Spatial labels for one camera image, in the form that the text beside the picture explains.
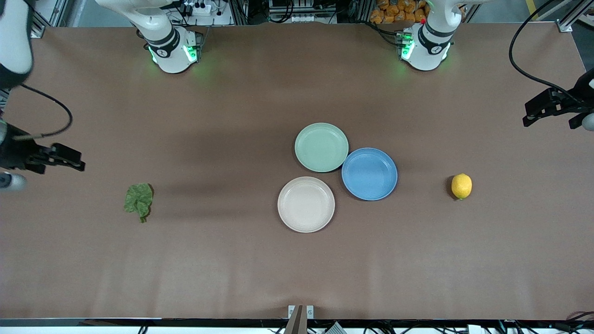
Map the green lettuce leaf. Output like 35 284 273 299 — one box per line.
123 183 154 224

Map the yellow lemon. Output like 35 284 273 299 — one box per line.
451 173 473 201

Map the bag of orange fruit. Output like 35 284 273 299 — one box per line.
370 0 430 24

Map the blue plate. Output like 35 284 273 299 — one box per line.
341 148 398 201

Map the white power strip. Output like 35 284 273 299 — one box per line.
182 1 213 17

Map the light green plate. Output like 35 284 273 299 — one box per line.
294 122 349 173

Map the beige plate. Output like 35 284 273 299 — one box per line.
277 176 336 233

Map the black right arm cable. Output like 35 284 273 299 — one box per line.
13 83 74 141

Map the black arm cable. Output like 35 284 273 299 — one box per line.
509 0 583 96
13 83 74 141

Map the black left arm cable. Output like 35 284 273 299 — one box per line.
509 0 583 96

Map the aluminium frame profile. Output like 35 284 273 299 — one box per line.
29 0 70 39
556 0 594 33

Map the brown post below bracket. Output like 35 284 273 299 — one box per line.
284 305 308 334

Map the metal table edge bracket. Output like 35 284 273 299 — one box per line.
288 305 315 320

